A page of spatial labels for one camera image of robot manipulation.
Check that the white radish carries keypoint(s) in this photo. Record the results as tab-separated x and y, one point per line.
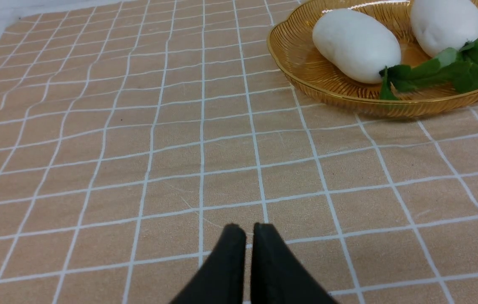
366	51
448	30

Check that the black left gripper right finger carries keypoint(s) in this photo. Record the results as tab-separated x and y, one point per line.
277	277

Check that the beige checkered tablecloth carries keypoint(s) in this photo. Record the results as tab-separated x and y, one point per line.
131	133

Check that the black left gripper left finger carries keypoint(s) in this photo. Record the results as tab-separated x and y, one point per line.
220	280

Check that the amber ribbed plastic plate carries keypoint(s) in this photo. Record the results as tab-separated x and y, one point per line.
291	46

